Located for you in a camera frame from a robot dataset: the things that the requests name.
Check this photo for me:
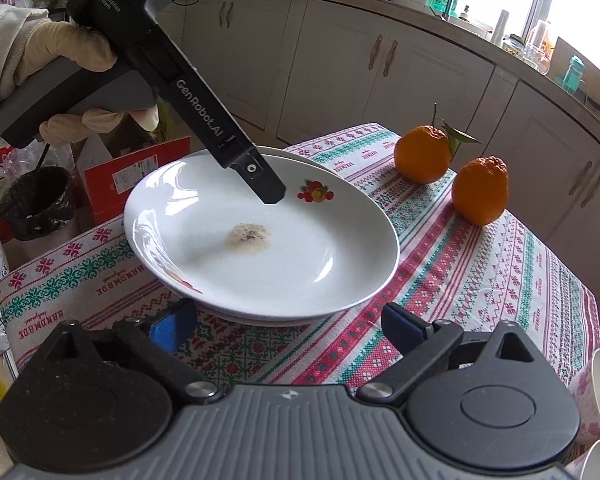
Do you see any person's left hand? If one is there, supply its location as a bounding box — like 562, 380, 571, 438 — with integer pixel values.
29, 21, 160, 145

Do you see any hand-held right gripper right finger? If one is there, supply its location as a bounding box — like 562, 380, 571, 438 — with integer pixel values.
355, 302, 548, 406

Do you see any teal water bottle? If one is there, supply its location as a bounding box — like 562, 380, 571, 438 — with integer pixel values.
561, 55, 587, 89

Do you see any orange with green leaf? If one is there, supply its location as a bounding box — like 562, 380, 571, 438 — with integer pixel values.
394, 103, 482, 184

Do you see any white stained fruit print plate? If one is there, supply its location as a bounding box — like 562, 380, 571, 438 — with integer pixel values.
123, 149, 400, 320

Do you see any person's left forearm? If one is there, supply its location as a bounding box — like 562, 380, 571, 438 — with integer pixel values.
0, 6, 48, 126

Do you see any bumpy orange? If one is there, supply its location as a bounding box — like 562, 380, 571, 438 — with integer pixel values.
452, 156, 510, 226

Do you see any black lined bin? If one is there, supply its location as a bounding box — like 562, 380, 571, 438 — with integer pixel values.
0, 167, 76, 242

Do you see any patterned woven tablecloth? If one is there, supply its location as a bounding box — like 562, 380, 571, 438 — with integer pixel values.
0, 122, 600, 396

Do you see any red cardboard box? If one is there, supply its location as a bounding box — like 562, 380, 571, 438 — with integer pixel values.
77, 135, 191, 226

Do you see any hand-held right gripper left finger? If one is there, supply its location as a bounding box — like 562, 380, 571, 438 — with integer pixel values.
30, 298, 223, 407

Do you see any clear glass mug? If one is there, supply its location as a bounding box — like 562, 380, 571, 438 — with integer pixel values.
522, 42, 551, 76

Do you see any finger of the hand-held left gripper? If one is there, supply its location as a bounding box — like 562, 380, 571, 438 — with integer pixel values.
223, 147, 287, 206

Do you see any green detergent bottle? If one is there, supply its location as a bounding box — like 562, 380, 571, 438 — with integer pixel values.
426, 0, 462, 17

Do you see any stack of white cups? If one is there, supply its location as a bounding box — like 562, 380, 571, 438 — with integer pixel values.
492, 9, 511, 41

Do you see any clear jug orange label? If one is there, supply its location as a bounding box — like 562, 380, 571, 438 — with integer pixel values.
527, 20, 553, 61

